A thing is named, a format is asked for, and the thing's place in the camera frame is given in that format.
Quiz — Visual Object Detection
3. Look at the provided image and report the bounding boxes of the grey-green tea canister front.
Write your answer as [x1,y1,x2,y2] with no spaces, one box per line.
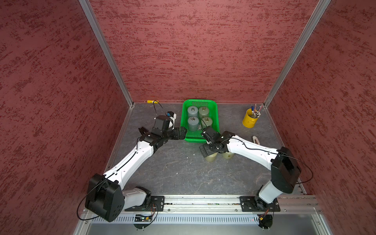
[187,116,199,132]

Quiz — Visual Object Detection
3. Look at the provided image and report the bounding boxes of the aluminium corner post left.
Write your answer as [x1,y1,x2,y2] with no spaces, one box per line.
[79,0,134,108]

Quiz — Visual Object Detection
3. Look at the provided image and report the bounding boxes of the yellow-green tea canister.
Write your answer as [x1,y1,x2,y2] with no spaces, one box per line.
[222,152,235,160]

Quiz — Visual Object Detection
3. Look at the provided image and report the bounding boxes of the aluminium corner post right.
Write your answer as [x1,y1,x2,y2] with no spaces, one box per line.
[264,0,331,108]

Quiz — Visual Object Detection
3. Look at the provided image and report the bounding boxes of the white stapler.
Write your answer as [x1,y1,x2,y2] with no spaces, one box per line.
[252,136,260,145]

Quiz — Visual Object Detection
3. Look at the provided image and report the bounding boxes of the bundle of pencils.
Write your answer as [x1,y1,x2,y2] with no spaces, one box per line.
[250,103,264,119]

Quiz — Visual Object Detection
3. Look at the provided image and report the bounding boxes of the grey-green tea canister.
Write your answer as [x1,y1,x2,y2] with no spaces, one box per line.
[187,116,199,132]
[198,106,210,119]

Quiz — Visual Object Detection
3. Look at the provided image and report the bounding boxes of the yellow metal pencil bucket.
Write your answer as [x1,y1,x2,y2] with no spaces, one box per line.
[242,109,259,128]

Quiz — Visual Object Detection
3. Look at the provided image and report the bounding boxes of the aluminium corner post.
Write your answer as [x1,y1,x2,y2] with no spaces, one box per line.
[264,0,331,108]
[79,0,134,108]

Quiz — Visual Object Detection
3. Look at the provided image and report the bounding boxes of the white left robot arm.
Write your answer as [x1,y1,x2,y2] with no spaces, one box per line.
[82,127,187,222]

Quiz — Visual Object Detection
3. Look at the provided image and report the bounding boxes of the grey tea canister back left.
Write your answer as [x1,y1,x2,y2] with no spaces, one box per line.
[187,106,198,117]

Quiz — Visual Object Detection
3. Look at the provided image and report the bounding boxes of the green tea canister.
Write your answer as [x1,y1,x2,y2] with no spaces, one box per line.
[201,117,213,129]

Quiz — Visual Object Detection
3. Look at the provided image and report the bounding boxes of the green plastic basket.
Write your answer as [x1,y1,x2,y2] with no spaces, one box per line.
[181,99,220,143]

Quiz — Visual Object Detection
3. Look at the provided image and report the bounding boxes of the beige tea canister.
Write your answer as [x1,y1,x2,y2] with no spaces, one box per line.
[204,153,217,162]

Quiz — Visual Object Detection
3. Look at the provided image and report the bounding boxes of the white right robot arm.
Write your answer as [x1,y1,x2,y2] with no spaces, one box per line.
[200,127,302,210]

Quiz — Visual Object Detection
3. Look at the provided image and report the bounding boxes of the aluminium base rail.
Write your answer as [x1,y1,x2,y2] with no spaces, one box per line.
[74,195,332,235]

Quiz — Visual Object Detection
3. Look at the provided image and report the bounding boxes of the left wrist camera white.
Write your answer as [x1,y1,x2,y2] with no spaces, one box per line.
[166,111,177,129]

